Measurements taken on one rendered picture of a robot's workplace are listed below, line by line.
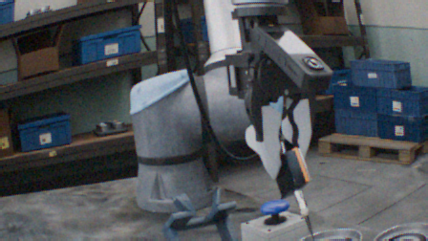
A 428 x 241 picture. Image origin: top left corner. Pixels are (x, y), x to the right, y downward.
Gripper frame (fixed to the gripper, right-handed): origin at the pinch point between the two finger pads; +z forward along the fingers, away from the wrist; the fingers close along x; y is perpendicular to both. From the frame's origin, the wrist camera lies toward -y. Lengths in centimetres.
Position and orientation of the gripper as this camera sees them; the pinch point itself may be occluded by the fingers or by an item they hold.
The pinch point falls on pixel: (288, 165)
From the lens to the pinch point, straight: 73.5
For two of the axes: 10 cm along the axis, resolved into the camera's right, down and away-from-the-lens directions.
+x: -8.9, 1.6, -4.2
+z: 1.1, 9.8, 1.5
